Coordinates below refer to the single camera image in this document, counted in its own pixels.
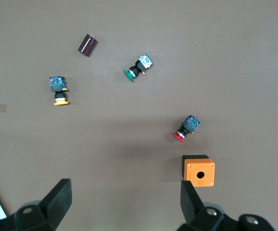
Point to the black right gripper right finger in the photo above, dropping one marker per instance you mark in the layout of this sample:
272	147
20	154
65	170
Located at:
189	202

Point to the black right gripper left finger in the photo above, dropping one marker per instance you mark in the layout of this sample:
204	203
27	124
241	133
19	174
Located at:
56	199

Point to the yellow push button switch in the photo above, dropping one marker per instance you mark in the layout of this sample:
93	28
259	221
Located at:
56	83

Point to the dark brown cylindrical capacitor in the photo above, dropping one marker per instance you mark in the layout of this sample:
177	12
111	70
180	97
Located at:
87	45

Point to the orange button enclosure box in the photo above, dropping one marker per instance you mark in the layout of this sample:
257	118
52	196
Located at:
206	168

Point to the red push button switch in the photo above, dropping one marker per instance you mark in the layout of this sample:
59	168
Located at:
190	124

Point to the green push button switch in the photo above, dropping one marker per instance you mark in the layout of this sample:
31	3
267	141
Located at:
142	62

